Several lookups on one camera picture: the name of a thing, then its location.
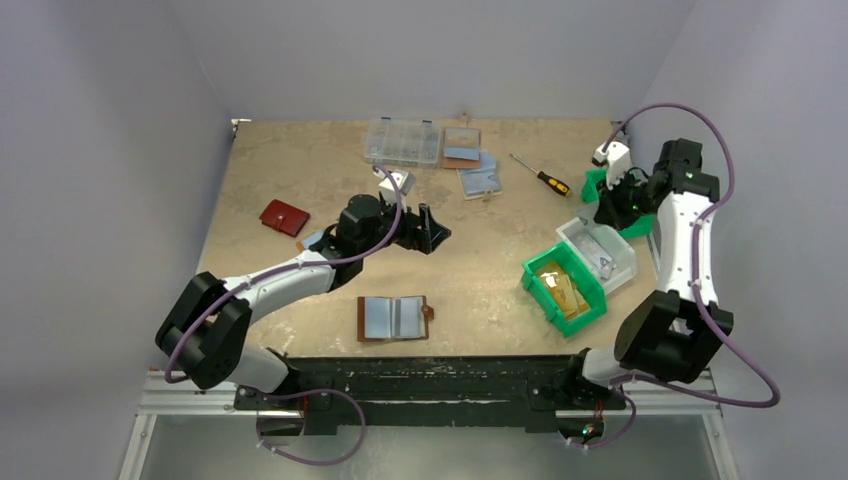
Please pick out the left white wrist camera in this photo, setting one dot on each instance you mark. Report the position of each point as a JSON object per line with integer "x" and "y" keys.
{"x": 403, "y": 179}

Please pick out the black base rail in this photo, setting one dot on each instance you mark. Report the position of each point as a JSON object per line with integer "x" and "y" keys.
{"x": 525, "y": 392}

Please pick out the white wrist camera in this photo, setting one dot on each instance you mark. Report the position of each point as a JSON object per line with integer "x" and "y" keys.
{"x": 403, "y": 179}
{"x": 616, "y": 159}

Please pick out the blue transparent card sleeve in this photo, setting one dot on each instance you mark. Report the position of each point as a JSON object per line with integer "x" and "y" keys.
{"x": 481, "y": 182}

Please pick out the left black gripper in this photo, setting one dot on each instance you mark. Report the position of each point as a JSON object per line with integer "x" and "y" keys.
{"x": 416, "y": 228}

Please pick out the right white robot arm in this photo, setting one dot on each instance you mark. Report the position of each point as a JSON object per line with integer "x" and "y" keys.
{"x": 675, "y": 331}

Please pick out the open brown card holder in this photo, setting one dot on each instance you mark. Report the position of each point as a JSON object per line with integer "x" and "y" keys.
{"x": 461, "y": 148}

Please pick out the open tan card holder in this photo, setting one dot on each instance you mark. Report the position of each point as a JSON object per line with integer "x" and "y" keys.
{"x": 311, "y": 242}

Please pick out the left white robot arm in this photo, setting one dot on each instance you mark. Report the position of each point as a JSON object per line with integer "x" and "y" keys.
{"x": 204, "y": 334}

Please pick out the dark red card holder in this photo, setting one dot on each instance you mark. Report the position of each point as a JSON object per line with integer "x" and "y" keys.
{"x": 284, "y": 218}

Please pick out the brown leather card holder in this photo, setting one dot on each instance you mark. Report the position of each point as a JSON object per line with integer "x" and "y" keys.
{"x": 390, "y": 319}

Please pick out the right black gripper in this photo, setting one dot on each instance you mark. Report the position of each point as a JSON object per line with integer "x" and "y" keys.
{"x": 611, "y": 207}

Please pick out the green bin far right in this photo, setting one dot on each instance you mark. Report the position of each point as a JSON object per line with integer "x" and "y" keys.
{"x": 641, "y": 227}

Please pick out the clear plastic organizer box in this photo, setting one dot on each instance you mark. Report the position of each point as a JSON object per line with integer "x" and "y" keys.
{"x": 400, "y": 142}

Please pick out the white small bin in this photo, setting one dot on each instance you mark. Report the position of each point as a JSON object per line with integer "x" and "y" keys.
{"x": 607, "y": 255}

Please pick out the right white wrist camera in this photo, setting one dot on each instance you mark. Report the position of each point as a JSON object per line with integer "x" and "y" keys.
{"x": 616, "y": 159}

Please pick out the green bin with cards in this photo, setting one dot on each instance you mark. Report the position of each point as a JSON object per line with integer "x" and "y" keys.
{"x": 562, "y": 285}

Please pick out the aluminium frame rail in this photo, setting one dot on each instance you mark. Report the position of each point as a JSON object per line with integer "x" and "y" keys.
{"x": 180, "y": 433}

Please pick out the yellow black screwdriver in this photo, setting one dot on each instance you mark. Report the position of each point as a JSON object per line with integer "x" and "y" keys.
{"x": 555, "y": 184}

